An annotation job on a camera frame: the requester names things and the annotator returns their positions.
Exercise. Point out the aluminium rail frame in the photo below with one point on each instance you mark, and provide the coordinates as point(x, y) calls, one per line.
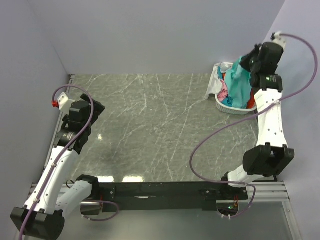
point(151, 124)

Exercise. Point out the blue cloth in basket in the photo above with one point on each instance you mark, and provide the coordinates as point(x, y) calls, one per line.
point(228, 100)

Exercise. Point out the pink cloth in basket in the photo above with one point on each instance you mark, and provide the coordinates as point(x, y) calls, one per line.
point(223, 92)

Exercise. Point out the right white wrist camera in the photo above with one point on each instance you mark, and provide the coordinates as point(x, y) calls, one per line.
point(276, 38)

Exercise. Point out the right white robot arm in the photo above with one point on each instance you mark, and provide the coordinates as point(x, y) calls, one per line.
point(271, 155)

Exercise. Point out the orange t shirt in basket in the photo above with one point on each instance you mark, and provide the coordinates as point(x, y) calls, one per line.
point(251, 103)

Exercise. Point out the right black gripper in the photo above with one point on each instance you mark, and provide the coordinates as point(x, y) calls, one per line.
point(244, 62)

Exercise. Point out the white cloth in basket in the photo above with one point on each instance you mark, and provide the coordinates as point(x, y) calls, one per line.
point(214, 86)

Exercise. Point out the white laundry basket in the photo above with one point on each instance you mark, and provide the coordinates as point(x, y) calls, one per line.
point(225, 108)

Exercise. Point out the teal t shirt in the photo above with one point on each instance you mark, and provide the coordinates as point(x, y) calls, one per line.
point(238, 84)

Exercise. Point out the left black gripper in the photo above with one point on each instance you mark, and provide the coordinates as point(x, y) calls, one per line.
point(98, 109)

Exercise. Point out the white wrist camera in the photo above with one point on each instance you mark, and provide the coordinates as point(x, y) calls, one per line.
point(276, 38)
point(63, 102)

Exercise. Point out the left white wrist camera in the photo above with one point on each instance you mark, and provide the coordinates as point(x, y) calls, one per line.
point(63, 102)

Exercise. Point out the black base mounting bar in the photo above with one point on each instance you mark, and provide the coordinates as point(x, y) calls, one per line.
point(150, 196)

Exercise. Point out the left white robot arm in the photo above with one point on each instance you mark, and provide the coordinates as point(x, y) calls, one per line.
point(43, 215)

